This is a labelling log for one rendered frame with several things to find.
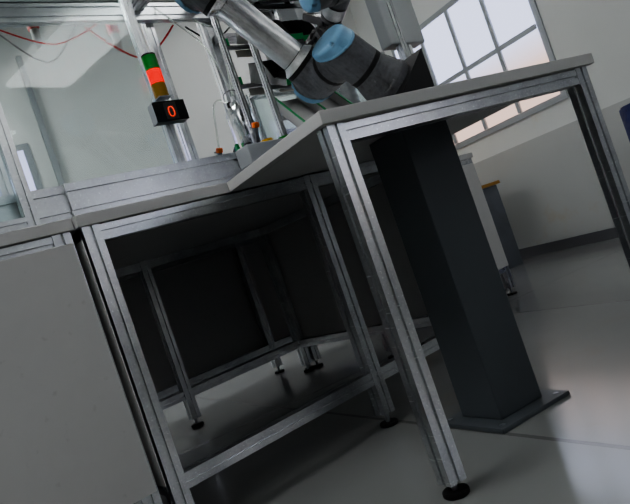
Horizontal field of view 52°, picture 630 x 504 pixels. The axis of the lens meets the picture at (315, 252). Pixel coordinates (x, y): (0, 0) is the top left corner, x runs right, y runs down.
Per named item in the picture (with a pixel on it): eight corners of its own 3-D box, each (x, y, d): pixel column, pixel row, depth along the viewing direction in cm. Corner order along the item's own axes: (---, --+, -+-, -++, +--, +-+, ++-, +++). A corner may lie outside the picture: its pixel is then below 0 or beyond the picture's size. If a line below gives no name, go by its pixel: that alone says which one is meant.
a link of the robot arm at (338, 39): (369, 71, 170) (327, 41, 165) (342, 95, 181) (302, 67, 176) (381, 39, 175) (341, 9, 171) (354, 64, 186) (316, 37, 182)
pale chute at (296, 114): (338, 130, 234) (340, 118, 232) (308, 137, 228) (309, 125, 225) (297, 98, 252) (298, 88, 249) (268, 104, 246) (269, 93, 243)
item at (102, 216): (453, 140, 249) (451, 132, 249) (78, 227, 155) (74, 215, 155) (261, 228, 359) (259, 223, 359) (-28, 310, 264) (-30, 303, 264)
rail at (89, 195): (330, 163, 219) (319, 133, 219) (76, 221, 163) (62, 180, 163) (320, 168, 223) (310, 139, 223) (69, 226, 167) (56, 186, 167)
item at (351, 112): (595, 62, 176) (591, 52, 176) (323, 124, 133) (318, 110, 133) (436, 142, 237) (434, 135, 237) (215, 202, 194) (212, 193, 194)
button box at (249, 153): (305, 152, 204) (299, 134, 204) (252, 163, 191) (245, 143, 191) (293, 159, 209) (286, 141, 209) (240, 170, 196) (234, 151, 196)
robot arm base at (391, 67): (414, 54, 177) (386, 32, 174) (398, 95, 171) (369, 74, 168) (383, 78, 190) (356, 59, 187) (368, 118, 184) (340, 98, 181)
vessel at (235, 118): (273, 154, 321) (249, 82, 322) (251, 159, 312) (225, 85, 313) (259, 163, 332) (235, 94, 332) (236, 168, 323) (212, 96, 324)
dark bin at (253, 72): (317, 80, 236) (315, 59, 233) (287, 86, 230) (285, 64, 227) (279, 77, 258) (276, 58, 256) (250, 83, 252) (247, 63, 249)
